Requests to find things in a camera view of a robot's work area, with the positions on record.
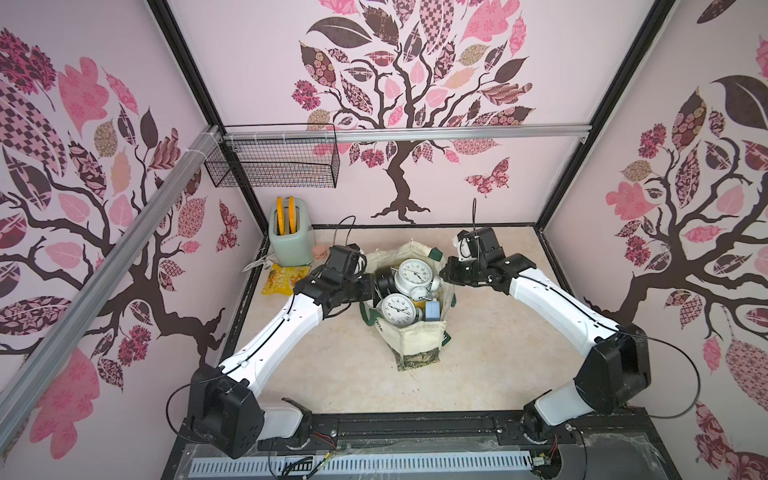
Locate black twin bell clock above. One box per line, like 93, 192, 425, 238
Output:
374, 267, 398, 299

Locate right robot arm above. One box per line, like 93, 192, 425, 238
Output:
440, 227, 651, 442

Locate canvas tote bag green handles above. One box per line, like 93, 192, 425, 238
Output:
359, 240, 456, 371

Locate black wire basket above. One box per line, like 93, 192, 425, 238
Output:
205, 122, 341, 188

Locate light blue square clock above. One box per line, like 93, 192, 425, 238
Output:
424, 300, 442, 322

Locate large white twin bell clock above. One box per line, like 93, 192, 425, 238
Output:
378, 293, 420, 328

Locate yellow toast slice left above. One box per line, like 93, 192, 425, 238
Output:
275, 197, 285, 235

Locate yellow toast slice right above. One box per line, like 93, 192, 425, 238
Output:
288, 196, 298, 234

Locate yellow corn chips bag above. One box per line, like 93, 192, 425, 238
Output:
261, 264, 310, 296

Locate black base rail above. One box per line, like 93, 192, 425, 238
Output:
263, 409, 541, 451

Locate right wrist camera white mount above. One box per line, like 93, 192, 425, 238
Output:
454, 230, 478, 261

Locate yellow toast slice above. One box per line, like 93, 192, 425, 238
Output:
275, 197, 285, 235
288, 196, 298, 234

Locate white vented cable duct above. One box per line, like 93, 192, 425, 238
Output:
187, 451, 533, 479

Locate glass bottle pink cap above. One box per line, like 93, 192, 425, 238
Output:
312, 244, 329, 261

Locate mint green toaster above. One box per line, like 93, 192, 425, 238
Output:
268, 197, 315, 267

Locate aluminium frame rail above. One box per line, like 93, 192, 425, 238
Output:
224, 124, 592, 143
1, 125, 221, 448

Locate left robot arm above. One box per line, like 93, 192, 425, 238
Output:
185, 244, 373, 459

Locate aluminium frame rail back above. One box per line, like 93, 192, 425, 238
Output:
224, 124, 592, 143

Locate aluminium frame rail left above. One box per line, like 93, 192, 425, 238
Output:
1, 125, 221, 448

